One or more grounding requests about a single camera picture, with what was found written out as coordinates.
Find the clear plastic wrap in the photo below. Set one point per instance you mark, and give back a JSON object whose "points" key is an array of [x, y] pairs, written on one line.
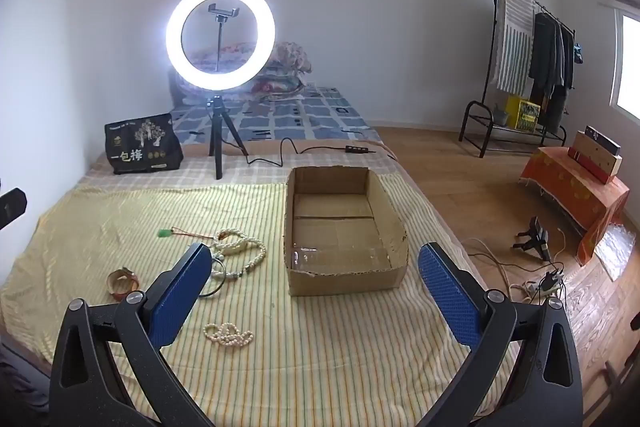
{"points": [[617, 252]]}

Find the orange cloth covered table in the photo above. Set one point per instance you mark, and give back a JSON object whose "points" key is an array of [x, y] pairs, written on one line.
{"points": [[570, 192]]}

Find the black printed bag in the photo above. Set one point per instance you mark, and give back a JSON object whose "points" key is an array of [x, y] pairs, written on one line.
{"points": [[142, 142]]}

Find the dark grey jacket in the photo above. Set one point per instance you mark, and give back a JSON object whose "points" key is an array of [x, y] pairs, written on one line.
{"points": [[545, 52]]}

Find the black bangle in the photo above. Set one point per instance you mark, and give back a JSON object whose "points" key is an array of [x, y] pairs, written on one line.
{"points": [[220, 289]]}

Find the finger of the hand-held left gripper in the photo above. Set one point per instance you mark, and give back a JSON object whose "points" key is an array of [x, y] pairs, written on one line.
{"points": [[12, 207]]}

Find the dark long box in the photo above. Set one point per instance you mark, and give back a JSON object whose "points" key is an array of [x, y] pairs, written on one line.
{"points": [[602, 138]]}

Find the tan cardboard carton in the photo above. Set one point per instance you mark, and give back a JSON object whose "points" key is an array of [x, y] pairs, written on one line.
{"points": [[595, 162]]}

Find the striped towel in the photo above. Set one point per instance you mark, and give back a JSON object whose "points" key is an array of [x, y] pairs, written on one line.
{"points": [[515, 37]]}

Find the white power strip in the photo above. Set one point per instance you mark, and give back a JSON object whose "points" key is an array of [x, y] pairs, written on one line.
{"points": [[547, 282]]}

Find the pile of floral quilts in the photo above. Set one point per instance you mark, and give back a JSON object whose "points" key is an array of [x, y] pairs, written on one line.
{"points": [[285, 72]]}

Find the black clothes rack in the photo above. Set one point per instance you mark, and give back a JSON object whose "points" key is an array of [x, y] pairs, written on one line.
{"points": [[472, 127]]}

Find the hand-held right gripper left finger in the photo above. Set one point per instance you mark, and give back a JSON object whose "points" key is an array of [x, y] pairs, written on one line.
{"points": [[185, 292]]}

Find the window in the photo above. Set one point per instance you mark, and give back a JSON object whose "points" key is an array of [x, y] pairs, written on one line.
{"points": [[630, 67]]}

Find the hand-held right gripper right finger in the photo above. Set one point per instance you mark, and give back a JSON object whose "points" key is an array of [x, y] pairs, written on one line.
{"points": [[450, 302]]}

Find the pink checked bed sheet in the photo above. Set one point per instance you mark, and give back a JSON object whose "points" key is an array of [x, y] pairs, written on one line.
{"points": [[260, 172]]}

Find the black phone clamp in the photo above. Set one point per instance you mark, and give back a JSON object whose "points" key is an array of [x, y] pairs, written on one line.
{"points": [[219, 9]]}

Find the yellow box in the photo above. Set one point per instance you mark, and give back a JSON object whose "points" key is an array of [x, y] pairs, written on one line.
{"points": [[522, 112]]}

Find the small black floor tripod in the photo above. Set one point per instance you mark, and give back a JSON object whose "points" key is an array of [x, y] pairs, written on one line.
{"points": [[535, 239]]}

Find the yellow striped bed sheet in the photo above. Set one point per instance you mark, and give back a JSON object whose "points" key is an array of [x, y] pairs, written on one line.
{"points": [[125, 217]]}

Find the blue patterned blanket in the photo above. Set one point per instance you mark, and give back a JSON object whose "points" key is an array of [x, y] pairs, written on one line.
{"points": [[310, 112]]}

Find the cardboard box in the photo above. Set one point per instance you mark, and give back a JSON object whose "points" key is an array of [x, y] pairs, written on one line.
{"points": [[340, 227]]}

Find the black hanging garment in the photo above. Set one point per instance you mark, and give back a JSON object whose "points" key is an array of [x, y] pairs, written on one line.
{"points": [[565, 67]]}

